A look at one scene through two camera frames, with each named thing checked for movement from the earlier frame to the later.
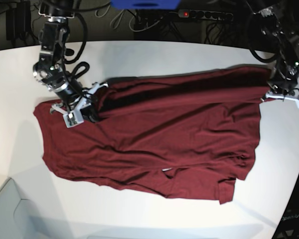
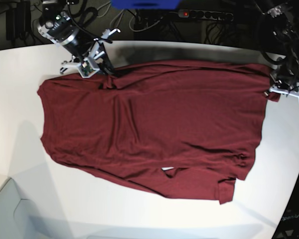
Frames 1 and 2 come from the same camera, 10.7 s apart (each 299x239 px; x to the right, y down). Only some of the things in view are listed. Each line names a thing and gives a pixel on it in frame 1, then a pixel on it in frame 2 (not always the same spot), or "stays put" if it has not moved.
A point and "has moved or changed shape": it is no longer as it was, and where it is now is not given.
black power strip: [206, 14] stays put
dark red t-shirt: [188, 134] has moved or changed shape
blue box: [149, 4] stays put
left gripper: [75, 105] to [95, 59]
